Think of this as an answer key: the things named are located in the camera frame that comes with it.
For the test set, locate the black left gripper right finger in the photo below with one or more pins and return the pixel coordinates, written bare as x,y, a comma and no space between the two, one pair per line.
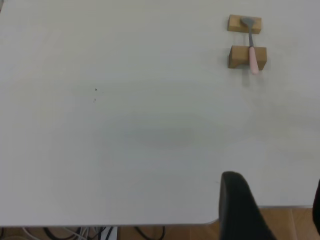
317,205

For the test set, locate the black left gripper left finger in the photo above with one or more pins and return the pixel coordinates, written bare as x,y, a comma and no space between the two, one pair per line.
237,212

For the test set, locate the arched wooden block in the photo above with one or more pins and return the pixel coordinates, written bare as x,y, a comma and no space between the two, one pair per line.
237,57

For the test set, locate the flat rectangular wooden block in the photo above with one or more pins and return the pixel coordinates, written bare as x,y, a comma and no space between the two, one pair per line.
233,24

